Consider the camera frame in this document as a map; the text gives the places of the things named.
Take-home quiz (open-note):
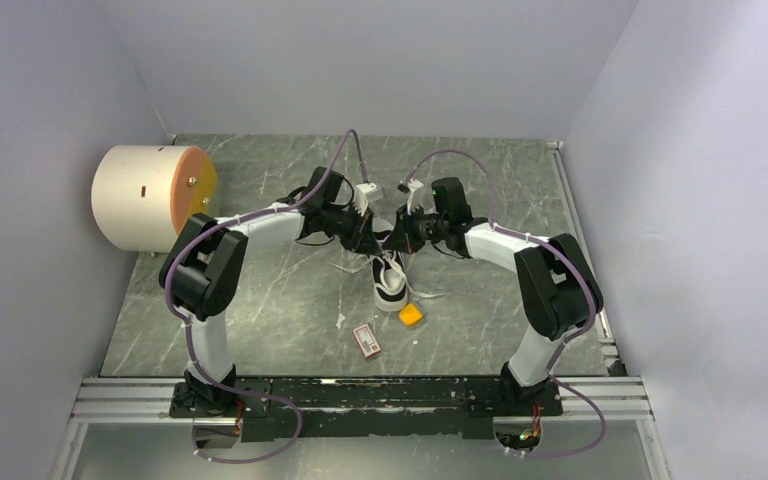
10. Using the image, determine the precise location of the cream cylinder with orange face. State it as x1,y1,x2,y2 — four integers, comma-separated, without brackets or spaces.
91,145,220,253

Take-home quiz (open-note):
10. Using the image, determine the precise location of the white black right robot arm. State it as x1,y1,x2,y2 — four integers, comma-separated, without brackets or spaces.
384,177,604,414

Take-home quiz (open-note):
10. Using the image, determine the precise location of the aluminium frame rail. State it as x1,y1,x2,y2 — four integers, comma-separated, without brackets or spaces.
52,375,670,479

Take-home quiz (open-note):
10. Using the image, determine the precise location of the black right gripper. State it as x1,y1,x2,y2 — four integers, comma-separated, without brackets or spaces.
382,201,448,254

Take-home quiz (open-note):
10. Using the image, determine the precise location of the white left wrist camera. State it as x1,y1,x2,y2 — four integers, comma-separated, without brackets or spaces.
353,182,384,216

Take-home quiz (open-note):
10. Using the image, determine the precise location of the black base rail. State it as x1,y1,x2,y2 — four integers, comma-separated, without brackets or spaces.
168,375,563,442

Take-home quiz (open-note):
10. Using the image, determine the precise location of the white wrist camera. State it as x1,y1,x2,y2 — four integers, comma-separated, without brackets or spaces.
353,182,384,216
398,178,425,215

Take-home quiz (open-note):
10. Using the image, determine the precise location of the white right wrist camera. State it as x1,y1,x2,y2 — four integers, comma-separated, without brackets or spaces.
398,178,425,215

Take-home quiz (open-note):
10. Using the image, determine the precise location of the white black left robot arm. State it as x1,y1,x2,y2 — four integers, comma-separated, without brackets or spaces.
159,167,382,418

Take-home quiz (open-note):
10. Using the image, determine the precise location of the yellow block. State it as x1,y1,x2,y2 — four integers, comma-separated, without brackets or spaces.
398,303,424,327

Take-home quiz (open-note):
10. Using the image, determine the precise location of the white shoelace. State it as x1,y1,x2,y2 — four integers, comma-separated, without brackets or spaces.
329,251,452,301

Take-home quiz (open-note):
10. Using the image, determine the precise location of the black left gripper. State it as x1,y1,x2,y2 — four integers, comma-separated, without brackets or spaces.
322,202,381,257

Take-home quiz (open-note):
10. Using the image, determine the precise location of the red and white small box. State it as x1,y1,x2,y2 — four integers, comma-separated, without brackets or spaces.
352,324,381,359

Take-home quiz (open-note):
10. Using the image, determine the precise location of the black and white sneaker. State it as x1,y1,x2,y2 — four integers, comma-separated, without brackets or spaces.
371,250,408,312

